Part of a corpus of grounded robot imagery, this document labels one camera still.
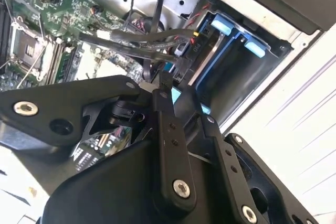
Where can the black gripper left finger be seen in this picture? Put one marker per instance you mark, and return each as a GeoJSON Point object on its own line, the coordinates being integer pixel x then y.
{"type": "Point", "coordinates": [52, 98]}

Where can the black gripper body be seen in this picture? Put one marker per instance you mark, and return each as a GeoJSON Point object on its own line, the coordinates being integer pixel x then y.
{"type": "Point", "coordinates": [118, 187]}

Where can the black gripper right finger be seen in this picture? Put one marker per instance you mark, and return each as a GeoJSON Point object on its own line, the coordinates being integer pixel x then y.
{"type": "Point", "coordinates": [231, 166]}

